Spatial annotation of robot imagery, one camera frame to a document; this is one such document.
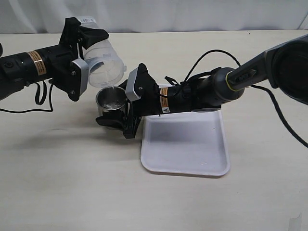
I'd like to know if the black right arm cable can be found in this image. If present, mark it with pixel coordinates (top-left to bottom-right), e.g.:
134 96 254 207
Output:
165 49 308 147

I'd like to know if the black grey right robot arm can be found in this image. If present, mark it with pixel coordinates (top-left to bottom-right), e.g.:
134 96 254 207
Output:
96 35 308 139

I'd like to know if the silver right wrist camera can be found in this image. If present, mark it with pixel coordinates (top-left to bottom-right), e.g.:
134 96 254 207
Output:
125 67 141 102

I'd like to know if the stainless steel cup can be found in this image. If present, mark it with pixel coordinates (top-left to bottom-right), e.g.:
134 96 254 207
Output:
96 86 127 116

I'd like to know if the white backdrop curtain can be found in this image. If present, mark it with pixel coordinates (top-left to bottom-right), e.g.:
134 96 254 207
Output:
0 0 308 34

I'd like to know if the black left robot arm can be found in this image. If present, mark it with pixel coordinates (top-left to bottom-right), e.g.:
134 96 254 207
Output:
0 17 109 102

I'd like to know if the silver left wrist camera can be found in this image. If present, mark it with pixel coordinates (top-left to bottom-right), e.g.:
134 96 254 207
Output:
71 58 89 97

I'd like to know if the white rectangular plastic tray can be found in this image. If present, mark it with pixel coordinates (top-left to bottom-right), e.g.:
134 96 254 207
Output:
141 111 230 178

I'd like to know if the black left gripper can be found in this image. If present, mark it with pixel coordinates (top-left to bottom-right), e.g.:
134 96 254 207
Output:
51 17 109 101

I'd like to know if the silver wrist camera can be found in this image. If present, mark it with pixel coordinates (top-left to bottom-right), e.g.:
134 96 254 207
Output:
125 67 141 102
71 58 89 97

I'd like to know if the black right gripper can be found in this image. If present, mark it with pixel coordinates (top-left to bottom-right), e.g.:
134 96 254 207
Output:
96 63 160 139

